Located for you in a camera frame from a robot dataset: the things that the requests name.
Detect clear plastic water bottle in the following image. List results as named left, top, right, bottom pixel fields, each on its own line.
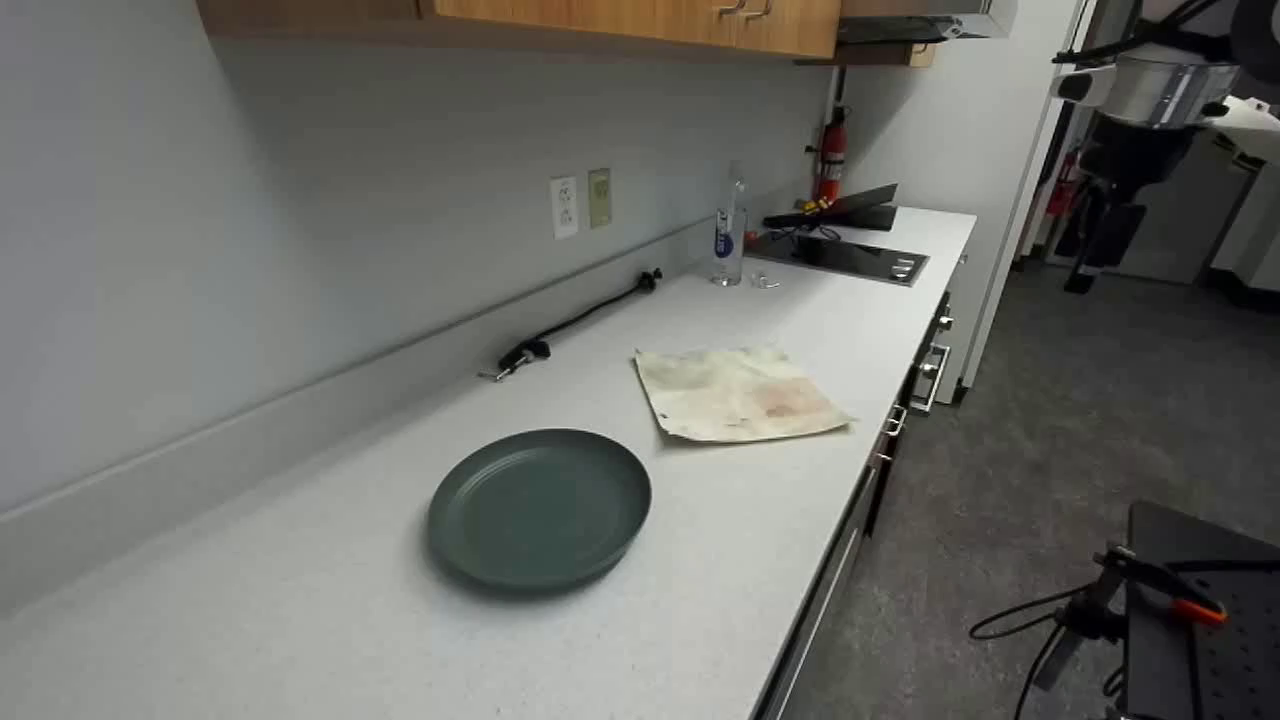
left=707, top=162, right=751, bottom=292

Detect orange-handled clamp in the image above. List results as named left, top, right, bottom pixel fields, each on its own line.
left=1092, top=538, right=1236, bottom=635

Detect white background cabinet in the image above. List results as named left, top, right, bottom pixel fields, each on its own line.
left=1204, top=97, right=1280, bottom=296

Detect wooden wall cabinet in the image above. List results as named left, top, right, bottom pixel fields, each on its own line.
left=194, top=0, right=846, bottom=63

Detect black power cable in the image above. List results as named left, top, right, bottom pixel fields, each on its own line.
left=490, top=268, right=667, bottom=381

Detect red background object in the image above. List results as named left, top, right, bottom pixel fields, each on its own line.
left=1044, top=148, right=1085, bottom=222

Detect beige wall plate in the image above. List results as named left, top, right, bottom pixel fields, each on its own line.
left=585, top=162, right=615, bottom=232

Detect stained beige cloth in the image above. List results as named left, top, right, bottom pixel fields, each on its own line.
left=626, top=344, right=852, bottom=448

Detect grey range hood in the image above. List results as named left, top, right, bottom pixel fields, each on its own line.
left=836, top=0, right=1020, bottom=68

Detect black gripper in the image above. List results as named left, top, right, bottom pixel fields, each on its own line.
left=1061, top=172, right=1153, bottom=300

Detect black floor cables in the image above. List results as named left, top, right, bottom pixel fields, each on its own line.
left=963, top=577, right=1113, bottom=720

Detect black cooktop panel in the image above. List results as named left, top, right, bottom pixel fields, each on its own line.
left=743, top=222, right=930, bottom=288

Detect white wall outlet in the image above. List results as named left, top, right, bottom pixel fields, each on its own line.
left=547, top=172, right=585, bottom=242

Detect black stand table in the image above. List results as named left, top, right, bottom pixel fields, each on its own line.
left=1119, top=495, right=1280, bottom=720

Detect dark green plate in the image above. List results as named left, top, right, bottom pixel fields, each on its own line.
left=423, top=424, right=657, bottom=594

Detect red fire extinguisher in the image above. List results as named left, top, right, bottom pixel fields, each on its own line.
left=807, top=105, right=852, bottom=212

